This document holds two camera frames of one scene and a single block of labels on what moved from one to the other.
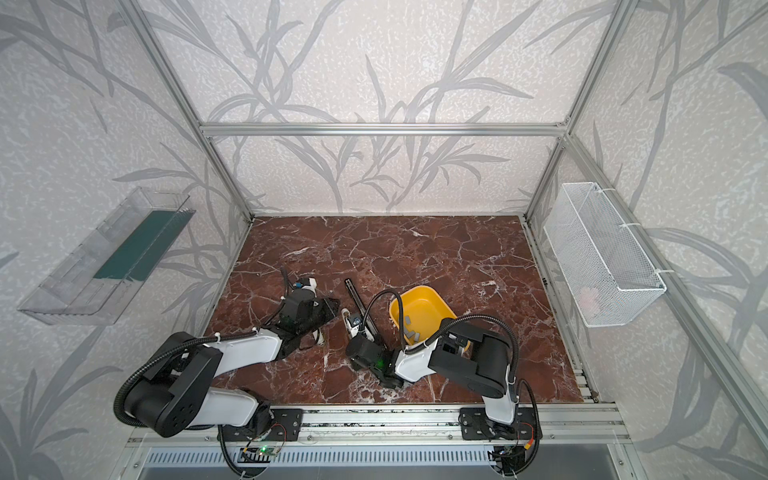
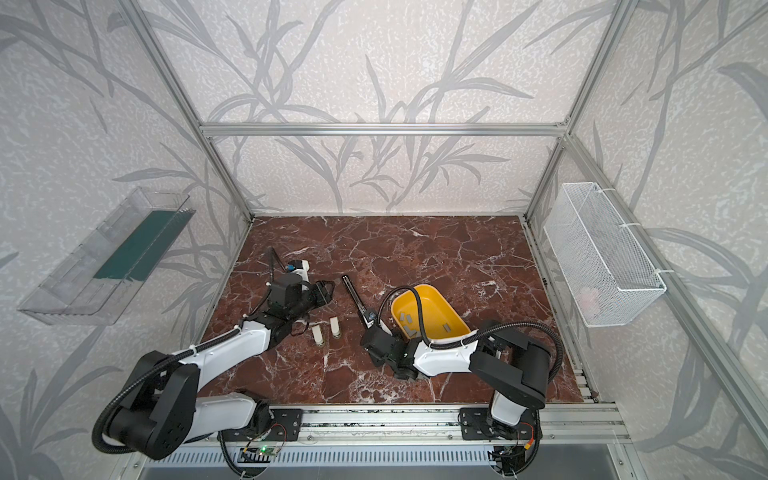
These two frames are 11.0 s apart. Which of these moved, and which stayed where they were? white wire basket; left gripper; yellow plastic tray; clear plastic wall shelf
Moved: left gripper
Stayed: white wire basket; clear plastic wall shelf; yellow plastic tray
